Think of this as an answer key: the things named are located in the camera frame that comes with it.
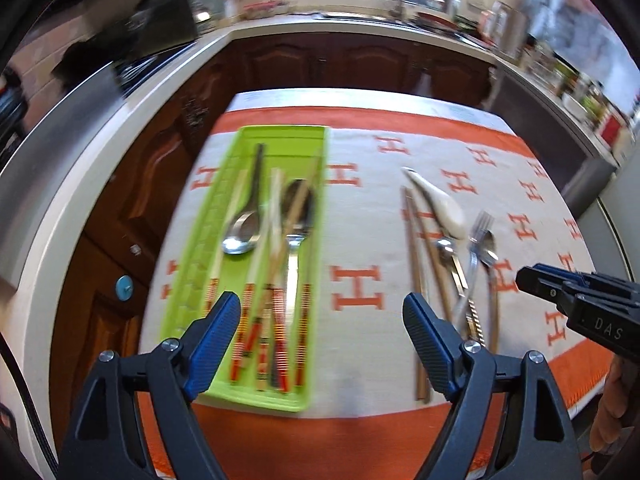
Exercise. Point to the small metal spoon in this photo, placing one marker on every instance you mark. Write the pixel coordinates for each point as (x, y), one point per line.
(446, 249)

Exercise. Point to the white refrigerator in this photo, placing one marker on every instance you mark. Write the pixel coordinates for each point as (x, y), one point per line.
(620, 200)

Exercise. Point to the white ceramic soup spoon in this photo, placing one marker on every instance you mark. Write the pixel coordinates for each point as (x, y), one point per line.
(445, 215)

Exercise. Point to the white kitchen countertop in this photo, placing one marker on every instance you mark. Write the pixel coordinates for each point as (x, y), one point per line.
(125, 110)

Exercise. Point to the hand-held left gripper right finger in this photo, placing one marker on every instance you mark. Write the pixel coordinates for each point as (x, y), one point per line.
(425, 345)

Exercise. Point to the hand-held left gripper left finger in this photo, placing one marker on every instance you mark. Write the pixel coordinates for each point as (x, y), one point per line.
(215, 345)

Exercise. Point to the large metal spoon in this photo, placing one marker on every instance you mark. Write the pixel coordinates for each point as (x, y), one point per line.
(290, 265)

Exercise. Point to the red label box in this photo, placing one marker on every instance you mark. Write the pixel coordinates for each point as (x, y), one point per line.
(612, 127)

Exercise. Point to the metal fork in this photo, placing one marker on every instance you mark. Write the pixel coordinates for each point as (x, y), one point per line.
(480, 232)

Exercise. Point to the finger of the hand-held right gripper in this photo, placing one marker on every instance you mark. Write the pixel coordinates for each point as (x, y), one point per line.
(540, 285)
(600, 282)

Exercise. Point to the green plastic utensil tray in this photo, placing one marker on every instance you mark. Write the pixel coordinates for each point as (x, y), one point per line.
(200, 280)

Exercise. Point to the dark wooden kitchen cabinets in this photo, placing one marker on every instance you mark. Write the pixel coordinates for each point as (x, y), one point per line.
(150, 175)

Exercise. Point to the blue round cabinet lock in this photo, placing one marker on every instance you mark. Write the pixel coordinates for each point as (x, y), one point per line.
(123, 288)

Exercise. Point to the grey metal appliance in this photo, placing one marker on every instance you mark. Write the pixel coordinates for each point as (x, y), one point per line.
(550, 130)

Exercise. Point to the person's right hand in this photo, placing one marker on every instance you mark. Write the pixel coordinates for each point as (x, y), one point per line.
(607, 420)

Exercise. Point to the orange and beige printed blanket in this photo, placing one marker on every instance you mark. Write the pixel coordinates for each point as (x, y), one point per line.
(360, 220)

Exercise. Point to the black stove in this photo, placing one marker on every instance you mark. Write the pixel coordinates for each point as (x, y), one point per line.
(150, 20)

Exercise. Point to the row of condiment bottles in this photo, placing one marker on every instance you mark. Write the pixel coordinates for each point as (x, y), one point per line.
(575, 90)

